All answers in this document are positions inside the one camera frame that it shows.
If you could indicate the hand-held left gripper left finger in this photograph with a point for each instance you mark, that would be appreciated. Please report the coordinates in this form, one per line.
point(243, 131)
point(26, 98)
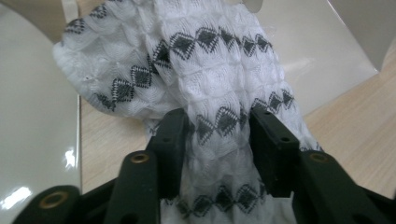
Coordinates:
point(171, 146)

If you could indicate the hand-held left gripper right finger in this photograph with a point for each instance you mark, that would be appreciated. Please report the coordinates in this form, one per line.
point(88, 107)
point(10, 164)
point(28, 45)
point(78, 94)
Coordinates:
point(274, 155)

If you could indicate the white knit cloth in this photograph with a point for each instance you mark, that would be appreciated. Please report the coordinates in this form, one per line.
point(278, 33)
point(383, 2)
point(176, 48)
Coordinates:
point(211, 81)

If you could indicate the expandable grey metal bookend rack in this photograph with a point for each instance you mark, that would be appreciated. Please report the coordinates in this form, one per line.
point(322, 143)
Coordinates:
point(31, 109)

